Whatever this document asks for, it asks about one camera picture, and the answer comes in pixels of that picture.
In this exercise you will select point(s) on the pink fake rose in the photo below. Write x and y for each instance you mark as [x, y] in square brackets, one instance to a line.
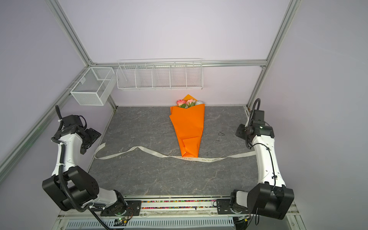
[181, 103]

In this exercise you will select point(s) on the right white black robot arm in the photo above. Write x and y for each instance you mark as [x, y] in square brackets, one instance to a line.
[270, 197]

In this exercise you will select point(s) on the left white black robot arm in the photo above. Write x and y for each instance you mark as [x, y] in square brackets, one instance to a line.
[70, 186]

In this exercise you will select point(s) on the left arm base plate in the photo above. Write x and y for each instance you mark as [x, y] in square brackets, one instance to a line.
[129, 208]

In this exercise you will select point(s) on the aluminium mounting rail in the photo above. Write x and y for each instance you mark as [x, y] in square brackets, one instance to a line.
[181, 207]

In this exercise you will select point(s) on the small white mesh basket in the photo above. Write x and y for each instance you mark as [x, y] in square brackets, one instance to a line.
[94, 86]

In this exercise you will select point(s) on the orange yellow wrapping paper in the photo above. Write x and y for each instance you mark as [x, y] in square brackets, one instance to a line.
[188, 125]

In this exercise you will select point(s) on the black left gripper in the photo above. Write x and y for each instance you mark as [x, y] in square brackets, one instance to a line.
[94, 135]

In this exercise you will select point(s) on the white vent grille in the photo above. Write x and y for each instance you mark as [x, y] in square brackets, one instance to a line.
[150, 223]

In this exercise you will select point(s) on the long white wire basket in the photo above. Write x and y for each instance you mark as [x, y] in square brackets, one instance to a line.
[175, 73]

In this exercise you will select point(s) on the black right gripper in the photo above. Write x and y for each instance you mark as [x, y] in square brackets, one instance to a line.
[240, 132]

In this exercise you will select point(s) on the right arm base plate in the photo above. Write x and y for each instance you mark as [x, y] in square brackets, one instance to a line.
[223, 206]

